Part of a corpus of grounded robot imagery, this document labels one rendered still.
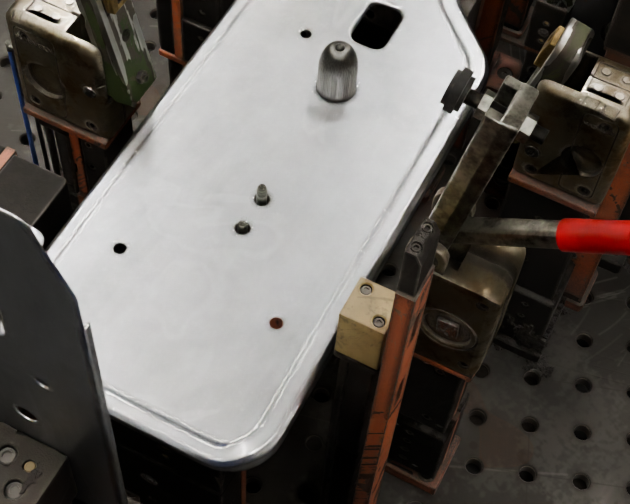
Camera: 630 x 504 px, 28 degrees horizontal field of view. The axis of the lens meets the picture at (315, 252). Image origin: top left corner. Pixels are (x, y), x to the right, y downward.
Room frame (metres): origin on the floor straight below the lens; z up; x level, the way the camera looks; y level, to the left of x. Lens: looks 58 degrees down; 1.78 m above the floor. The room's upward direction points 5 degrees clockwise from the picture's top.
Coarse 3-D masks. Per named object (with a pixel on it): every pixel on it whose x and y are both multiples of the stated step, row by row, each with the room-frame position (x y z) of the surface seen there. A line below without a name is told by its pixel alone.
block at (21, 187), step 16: (0, 160) 0.57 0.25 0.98; (16, 160) 0.57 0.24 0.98; (0, 176) 0.55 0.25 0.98; (16, 176) 0.55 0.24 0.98; (32, 176) 0.55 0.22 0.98; (48, 176) 0.55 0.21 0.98; (0, 192) 0.54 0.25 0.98; (16, 192) 0.54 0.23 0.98; (32, 192) 0.54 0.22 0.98; (48, 192) 0.54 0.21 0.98; (64, 192) 0.55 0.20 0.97; (16, 208) 0.52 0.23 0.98; (32, 208) 0.52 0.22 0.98; (48, 208) 0.53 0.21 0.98; (64, 208) 0.54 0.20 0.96; (32, 224) 0.51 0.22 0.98; (48, 224) 0.52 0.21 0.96; (48, 240) 0.52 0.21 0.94
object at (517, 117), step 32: (448, 96) 0.48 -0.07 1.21; (480, 96) 0.48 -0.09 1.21; (512, 96) 0.49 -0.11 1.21; (480, 128) 0.46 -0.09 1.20; (512, 128) 0.46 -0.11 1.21; (544, 128) 0.47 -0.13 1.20; (480, 160) 0.46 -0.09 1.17; (448, 192) 0.47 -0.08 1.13; (480, 192) 0.46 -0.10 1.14; (448, 224) 0.46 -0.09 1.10
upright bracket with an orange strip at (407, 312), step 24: (432, 240) 0.39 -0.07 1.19; (408, 264) 0.37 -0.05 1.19; (432, 264) 0.39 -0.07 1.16; (408, 288) 0.37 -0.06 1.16; (408, 312) 0.37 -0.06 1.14; (408, 336) 0.37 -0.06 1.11; (384, 360) 0.37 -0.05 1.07; (408, 360) 0.39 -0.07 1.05; (384, 384) 0.37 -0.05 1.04; (384, 408) 0.37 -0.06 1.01; (384, 432) 0.37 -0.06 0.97; (384, 456) 0.39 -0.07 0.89; (360, 480) 0.37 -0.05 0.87
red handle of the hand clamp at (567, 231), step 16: (464, 224) 0.48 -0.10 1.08; (480, 224) 0.47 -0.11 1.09; (496, 224) 0.47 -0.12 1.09; (512, 224) 0.47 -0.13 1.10; (528, 224) 0.46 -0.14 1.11; (544, 224) 0.46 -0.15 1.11; (560, 224) 0.45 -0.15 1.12; (576, 224) 0.45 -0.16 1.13; (592, 224) 0.45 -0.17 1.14; (608, 224) 0.45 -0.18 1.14; (624, 224) 0.44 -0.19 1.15; (464, 240) 0.47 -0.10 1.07; (480, 240) 0.47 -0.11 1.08; (496, 240) 0.46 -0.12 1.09; (512, 240) 0.46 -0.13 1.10; (528, 240) 0.45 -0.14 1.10; (544, 240) 0.45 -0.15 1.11; (560, 240) 0.45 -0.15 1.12; (576, 240) 0.44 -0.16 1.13; (592, 240) 0.44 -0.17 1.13; (608, 240) 0.44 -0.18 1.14; (624, 240) 0.43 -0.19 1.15
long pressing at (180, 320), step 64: (256, 0) 0.74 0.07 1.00; (320, 0) 0.75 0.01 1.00; (384, 0) 0.75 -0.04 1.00; (448, 0) 0.76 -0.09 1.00; (192, 64) 0.67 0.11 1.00; (256, 64) 0.67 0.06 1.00; (384, 64) 0.68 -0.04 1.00; (448, 64) 0.69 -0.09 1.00; (192, 128) 0.60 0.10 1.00; (256, 128) 0.60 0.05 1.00; (320, 128) 0.61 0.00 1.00; (384, 128) 0.62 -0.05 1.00; (448, 128) 0.62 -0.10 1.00; (128, 192) 0.53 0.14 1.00; (192, 192) 0.54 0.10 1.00; (256, 192) 0.54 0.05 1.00; (320, 192) 0.55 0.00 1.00; (384, 192) 0.55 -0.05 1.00; (64, 256) 0.47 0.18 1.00; (128, 256) 0.48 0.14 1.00; (192, 256) 0.48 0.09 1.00; (256, 256) 0.49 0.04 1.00; (320, 256) 0.49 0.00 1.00; (384, 256) 0.50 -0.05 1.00; (0, 320) 0.42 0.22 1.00; (128, 320) 0.42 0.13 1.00; (192, 320) 0.43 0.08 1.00; (256, 320) 0.43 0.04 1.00; (320, 320) 0.44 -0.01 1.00; (128, 384) 0.37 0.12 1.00; (192, 384) 0.38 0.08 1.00; (256, 384) 0.38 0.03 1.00; (192, 448) 0.33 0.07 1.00; (256, 448) 0.33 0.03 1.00
